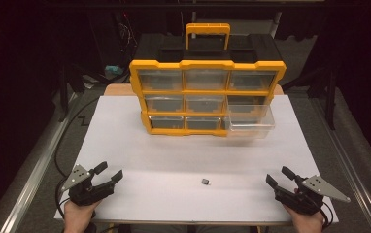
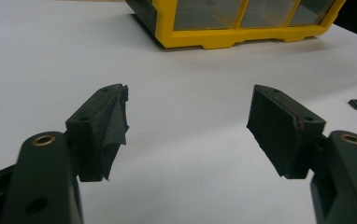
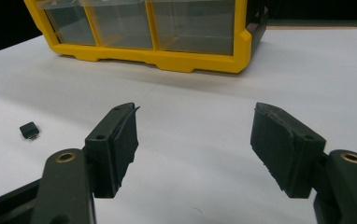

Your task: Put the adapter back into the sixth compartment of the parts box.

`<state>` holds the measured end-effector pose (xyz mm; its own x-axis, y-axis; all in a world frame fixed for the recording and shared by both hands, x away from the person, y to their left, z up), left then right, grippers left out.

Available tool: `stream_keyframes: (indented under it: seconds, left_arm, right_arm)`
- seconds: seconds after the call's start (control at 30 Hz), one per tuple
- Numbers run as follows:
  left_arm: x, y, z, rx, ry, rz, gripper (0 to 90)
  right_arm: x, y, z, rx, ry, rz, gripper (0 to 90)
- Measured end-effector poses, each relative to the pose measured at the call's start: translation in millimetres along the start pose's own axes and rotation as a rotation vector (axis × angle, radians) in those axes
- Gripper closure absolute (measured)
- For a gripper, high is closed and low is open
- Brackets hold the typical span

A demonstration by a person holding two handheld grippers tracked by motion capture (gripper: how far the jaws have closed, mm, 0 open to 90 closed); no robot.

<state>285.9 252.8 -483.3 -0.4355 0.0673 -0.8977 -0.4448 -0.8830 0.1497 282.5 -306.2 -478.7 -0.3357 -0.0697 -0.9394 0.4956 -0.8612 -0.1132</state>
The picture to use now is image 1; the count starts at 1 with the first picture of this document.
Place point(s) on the set of clear organizer drawers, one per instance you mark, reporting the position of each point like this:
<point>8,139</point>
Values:
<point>203,105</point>

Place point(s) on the black metal stand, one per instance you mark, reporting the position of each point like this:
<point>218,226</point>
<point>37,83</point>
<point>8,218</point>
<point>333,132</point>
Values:
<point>64,93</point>
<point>330,97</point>

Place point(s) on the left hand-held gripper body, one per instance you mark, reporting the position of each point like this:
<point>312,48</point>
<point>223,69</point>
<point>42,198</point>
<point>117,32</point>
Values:
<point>86,192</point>

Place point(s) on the aluminium floor rail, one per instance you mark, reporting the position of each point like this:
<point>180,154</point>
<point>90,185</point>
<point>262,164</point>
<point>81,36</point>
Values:
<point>38,168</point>
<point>352,161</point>

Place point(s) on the yellow and black organizer cabinet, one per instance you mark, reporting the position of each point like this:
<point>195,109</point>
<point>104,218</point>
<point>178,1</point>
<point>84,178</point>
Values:
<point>206,51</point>

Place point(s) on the teal object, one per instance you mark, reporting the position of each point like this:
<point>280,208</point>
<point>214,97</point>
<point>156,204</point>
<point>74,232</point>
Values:
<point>114,70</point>

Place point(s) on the person's left hand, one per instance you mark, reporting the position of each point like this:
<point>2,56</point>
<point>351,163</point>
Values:
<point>78,216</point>

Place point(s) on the person's right hand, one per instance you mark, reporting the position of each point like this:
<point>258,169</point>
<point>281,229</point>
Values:
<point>306,223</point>

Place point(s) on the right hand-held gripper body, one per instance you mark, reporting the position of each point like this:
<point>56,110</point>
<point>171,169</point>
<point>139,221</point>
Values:
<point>298,199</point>

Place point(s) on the white table board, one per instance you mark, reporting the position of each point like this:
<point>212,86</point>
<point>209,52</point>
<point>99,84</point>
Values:
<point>174,161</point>

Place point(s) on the small grey metal part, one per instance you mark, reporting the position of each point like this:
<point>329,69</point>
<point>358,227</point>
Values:
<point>206,181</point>

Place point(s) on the clear plastic drawer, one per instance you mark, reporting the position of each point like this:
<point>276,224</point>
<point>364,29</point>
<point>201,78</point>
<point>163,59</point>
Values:
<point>251,124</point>

